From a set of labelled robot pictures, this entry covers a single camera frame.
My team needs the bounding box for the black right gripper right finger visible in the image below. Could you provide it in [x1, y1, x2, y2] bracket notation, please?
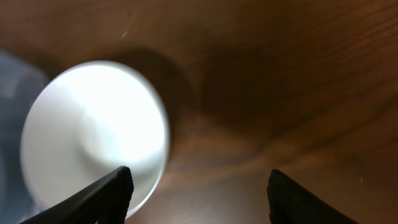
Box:
[267, 169, 357, 224]

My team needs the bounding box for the clear plastic storage bin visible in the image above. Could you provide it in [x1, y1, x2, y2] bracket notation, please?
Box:
[1, 50, 48, 223]

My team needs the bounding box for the white small bowl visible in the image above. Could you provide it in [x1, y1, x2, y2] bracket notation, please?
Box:
[21, 61, 170, 216]

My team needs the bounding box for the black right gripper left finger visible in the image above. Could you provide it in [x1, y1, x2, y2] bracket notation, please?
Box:
[21, 166, 134, 224]

